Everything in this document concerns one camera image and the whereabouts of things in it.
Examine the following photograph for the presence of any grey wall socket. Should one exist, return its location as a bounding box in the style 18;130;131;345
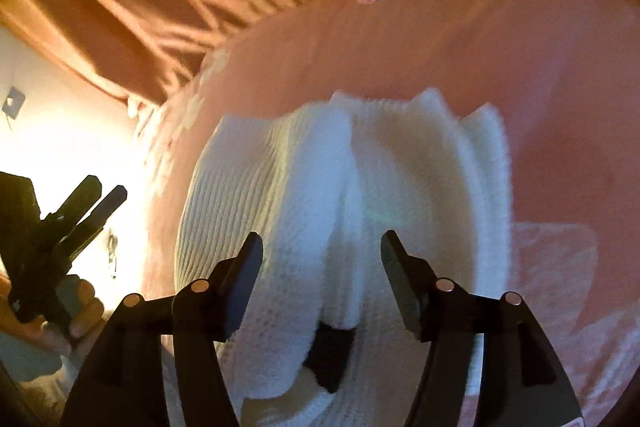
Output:
2;87;26;120

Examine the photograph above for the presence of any white black red knit sweater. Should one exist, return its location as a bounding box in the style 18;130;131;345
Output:
175;89;512;426

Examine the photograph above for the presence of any left hand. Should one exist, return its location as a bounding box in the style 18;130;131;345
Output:
1;274;106;355

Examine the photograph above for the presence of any pink white plush blanket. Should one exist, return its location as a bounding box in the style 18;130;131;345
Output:
142;0;639;426

